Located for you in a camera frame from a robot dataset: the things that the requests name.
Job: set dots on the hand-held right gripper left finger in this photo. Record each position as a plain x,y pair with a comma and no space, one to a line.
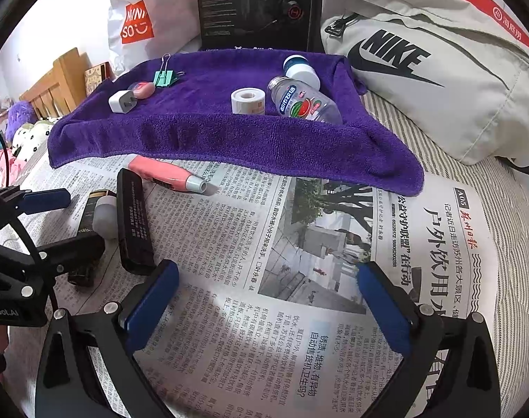
153,300

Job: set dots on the black headphone box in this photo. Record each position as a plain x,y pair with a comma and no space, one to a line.
229,8

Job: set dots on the white blue cream jar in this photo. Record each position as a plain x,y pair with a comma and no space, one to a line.
301,74

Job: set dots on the grey sling bag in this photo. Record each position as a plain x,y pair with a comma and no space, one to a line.
464,109

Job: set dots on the small grey white bottle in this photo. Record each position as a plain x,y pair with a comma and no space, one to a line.
105,220

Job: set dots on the purple towel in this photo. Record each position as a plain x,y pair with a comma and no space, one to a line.
203,130

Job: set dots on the purple plush toy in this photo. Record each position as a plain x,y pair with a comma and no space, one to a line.
23,115

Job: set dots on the pink pen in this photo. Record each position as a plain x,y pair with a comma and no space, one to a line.
160,170

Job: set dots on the white spotted plush toy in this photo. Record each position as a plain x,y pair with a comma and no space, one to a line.
34,135

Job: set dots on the newspaper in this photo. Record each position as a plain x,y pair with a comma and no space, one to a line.
256,357

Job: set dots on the white charger plug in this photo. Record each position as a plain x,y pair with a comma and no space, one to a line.
122,102

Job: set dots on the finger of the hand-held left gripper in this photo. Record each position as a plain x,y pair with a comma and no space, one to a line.
73,250
47,200

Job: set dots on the white tape roll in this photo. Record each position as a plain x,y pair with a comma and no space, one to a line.
247,102

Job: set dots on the wooden headboard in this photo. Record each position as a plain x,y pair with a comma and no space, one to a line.
51,87

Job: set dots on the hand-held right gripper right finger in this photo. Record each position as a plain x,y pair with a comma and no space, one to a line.
384,305

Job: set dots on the small blue jar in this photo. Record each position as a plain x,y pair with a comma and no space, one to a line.
143,90

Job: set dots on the long black box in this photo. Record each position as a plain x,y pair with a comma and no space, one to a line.
134,222

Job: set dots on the green binder clip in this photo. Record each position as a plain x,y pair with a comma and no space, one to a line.
166,79

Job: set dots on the red paper bag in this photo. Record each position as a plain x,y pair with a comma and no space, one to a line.
508,17

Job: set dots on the white plastic shopping bag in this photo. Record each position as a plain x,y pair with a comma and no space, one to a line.
169,21

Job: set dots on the clear plastic bottle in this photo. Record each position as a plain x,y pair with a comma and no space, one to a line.
303,104

